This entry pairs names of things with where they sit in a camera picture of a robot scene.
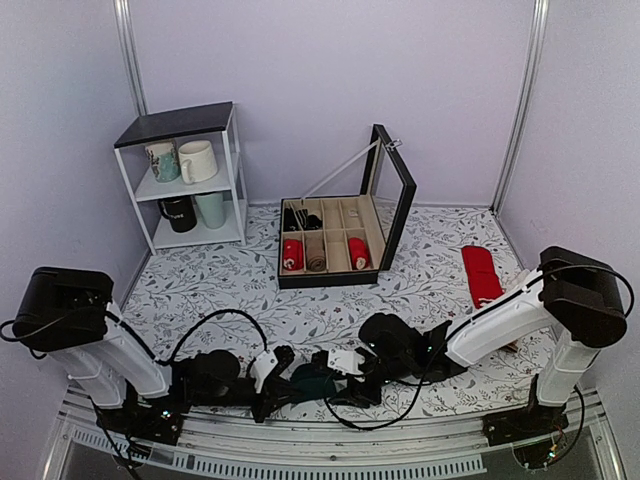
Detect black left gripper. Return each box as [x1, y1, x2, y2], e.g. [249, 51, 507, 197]
[193, 378, 302, 425]

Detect dark green sock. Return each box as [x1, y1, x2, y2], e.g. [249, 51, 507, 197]
[290, 364, 337, 403]

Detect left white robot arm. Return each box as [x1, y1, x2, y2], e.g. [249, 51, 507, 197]
[1, 267, 304, 434]

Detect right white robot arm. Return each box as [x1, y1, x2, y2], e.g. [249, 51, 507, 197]
[325, 246, 633, 436]

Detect black socks in box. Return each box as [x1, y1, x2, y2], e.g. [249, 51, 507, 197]
[283, 200, 323, 232]

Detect floral tablecloth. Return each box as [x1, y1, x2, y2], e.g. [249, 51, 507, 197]
[119, 201, 551, 421]

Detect rolled red sock left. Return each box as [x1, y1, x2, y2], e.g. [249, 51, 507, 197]
[282, 238, 304, 271]

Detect rolled red sock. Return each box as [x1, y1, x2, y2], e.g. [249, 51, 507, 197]
[348, 237, 370, 271]
[282, 238, 304, 271]

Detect rolled tan sock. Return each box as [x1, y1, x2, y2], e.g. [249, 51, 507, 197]
[305, 237, 326, 273]

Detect black compartment storage box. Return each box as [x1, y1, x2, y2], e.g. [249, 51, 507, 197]
[277, 124, 417, 289]

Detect rolled red sock right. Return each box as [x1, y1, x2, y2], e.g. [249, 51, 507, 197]
[348, 237, 370, 271]

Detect beige and brown sock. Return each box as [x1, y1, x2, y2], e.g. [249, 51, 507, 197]
[502, 269, 531, 353]

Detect red folded sock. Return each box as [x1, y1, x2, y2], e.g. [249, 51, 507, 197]
[461, 246, 504, 309]

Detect pale green tumbler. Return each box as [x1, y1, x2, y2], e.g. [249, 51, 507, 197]
[195, 192, 226, 230]

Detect black mug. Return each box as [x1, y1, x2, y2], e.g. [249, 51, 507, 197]
[157, 196, 197, 233]

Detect white ceramic mug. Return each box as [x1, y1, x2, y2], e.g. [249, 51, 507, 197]
[178, 140, 218, 184]

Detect white shelf with black top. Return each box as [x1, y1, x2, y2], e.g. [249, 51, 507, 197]
[114, 101, 248, 255]

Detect patterned teal mug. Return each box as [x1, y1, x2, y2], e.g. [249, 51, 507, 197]
[145, 140, 181, 183]

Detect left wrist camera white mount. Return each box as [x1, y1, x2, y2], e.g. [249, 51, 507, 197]
[249, 350, 278, 394]

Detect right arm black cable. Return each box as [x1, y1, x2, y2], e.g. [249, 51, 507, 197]
[323, 264, 635, 432]

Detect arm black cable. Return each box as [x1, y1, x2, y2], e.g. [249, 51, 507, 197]
[323, 264, 635, 432]
[0, 307, 267, 366]

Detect aluminium front rail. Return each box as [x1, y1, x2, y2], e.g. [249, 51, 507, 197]
[39, 387, 626, 480]

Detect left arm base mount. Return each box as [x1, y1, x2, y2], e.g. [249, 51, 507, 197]
[97, 389, 184, 446]

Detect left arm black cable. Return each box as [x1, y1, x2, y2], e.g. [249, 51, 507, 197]
[0, 307, 267, 366]

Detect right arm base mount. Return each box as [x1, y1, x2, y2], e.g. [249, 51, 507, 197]
[482, 386, 586, 471]

